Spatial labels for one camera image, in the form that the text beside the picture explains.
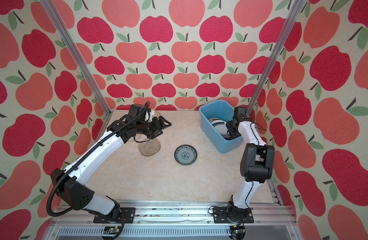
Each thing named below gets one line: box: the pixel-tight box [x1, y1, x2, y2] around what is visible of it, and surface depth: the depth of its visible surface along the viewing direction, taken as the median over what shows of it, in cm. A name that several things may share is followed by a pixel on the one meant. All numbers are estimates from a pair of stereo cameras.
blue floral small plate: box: [174, 144, 198, 166], surface depth 98 cm
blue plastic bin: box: [198, 99, 244, 154], surface depth 101 cm
